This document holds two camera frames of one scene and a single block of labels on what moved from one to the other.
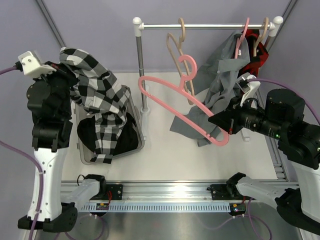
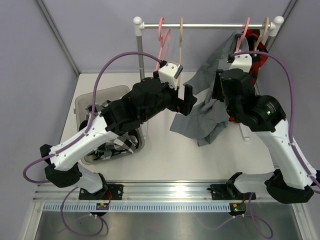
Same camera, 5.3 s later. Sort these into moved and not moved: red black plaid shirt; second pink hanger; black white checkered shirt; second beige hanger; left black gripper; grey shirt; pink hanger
Moved: black white checkered shirt; pink hanger; left black gripper
Not moved: second pink hanger; second beige hanger; grey shirt; red black plaid shirt
